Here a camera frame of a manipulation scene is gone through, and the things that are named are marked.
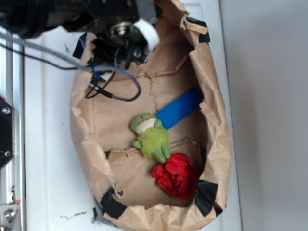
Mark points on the black gripper body with wiring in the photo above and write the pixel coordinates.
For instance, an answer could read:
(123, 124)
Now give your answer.
(126, 24)

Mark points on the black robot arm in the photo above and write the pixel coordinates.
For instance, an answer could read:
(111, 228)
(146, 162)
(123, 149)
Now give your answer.
(30, 18)

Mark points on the red crumpled paper ball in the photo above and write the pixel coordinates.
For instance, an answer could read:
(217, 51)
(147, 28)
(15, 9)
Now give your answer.
(177, 176)

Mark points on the black tape strip front right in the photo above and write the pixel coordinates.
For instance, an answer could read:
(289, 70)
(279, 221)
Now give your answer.
(80, 46)

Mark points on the black tape strip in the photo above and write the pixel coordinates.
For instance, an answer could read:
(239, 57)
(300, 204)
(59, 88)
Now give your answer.
(80, 46)
(108, 205)

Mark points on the black tape strip rim right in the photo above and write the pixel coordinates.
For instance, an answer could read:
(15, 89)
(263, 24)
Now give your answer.
(199, 27)

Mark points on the black tape strip rim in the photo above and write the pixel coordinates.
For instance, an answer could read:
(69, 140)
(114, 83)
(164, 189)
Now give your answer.
(206, 196)
(199, 27)

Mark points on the blue rectangular sponge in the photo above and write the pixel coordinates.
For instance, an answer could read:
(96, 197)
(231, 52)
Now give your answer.
(178, 109)

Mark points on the green plush frog toy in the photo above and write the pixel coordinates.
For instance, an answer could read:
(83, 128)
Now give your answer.
(152, 138)

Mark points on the brown paper bag tray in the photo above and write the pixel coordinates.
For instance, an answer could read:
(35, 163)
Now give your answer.
(101, 133)

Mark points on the black tape strip front left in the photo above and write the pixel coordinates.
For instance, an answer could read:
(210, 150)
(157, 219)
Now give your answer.
(108, 205)

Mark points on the black tape strip rim left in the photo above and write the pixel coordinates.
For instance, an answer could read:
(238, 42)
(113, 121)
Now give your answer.
(206, 196)

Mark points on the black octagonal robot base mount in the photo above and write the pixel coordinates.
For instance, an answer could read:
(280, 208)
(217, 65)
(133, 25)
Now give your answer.
(6, 133)

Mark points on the aluminium frame rail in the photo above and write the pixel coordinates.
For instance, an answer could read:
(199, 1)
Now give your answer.
(12, 177)

